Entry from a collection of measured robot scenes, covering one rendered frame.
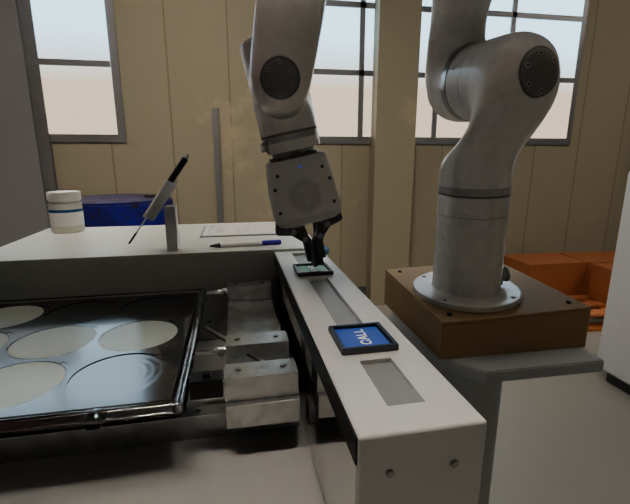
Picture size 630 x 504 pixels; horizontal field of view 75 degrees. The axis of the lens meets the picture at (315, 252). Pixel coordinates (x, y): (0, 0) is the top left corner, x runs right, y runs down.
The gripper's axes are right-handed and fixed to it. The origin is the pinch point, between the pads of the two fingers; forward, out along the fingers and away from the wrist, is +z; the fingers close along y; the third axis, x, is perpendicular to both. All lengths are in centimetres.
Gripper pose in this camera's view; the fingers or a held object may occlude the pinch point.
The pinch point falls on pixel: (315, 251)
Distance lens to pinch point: 65.0
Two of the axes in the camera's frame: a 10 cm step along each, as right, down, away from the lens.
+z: 2.1, 9.4, 2.6
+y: 9.6, -2.5, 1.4
